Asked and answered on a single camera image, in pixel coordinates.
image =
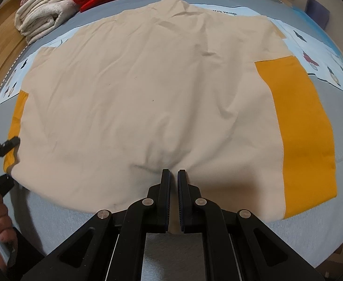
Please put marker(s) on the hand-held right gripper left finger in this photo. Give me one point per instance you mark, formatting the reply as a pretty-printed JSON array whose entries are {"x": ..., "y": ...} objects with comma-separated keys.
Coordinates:
[{"x": 166, "y": 199}]

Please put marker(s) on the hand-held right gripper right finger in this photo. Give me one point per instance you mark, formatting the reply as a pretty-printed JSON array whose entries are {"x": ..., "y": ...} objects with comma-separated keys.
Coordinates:
[{"x": 182, "y": 199}]

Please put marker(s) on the beige and yellow hooded jacket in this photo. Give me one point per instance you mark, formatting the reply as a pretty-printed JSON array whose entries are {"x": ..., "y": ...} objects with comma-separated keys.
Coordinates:
[{"x": 145, "y": 93}]

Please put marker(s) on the grey printed bed sheet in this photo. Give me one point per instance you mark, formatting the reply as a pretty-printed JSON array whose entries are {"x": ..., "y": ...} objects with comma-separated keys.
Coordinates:
[{"x": 306, "y": 229}]

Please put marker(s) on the folded white fleece blanket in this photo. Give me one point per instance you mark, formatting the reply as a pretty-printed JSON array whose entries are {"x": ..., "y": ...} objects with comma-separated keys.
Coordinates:
[{"x": 42, "y": 14}]

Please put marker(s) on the purple box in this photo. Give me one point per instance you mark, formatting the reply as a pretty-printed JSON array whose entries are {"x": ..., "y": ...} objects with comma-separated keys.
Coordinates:
[{"x": 318, "y": 10}]

